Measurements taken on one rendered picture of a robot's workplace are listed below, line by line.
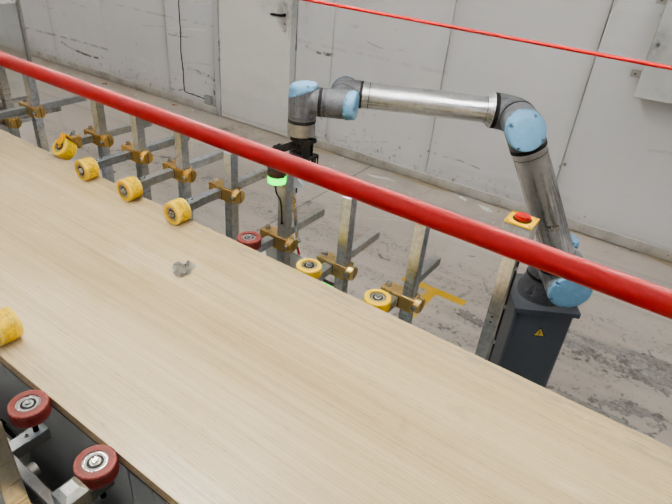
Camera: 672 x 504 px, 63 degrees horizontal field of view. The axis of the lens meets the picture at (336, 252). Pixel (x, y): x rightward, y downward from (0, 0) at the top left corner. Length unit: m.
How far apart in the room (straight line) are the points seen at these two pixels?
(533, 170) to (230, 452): 1.22
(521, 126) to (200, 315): 1.08
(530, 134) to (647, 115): 2.34
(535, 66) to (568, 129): 0.49
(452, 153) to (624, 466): 3.39
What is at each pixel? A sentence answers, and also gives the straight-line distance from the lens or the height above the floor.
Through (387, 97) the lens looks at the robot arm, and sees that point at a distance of 1.86.
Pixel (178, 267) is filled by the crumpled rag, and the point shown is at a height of 0.92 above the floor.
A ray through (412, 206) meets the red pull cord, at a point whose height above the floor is 1.75.
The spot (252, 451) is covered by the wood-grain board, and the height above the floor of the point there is 0.90.
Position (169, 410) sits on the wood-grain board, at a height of 0.90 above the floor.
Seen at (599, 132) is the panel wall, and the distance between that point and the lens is 4.13.
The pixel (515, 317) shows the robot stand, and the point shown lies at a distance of 2.28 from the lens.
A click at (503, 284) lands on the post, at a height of 1.03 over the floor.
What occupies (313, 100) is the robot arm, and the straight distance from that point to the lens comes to 1.74.
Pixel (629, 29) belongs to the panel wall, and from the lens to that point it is 4.01.
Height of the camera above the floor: 1.83
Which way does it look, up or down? 32 degrees down
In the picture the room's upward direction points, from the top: 5 degrees clockwise
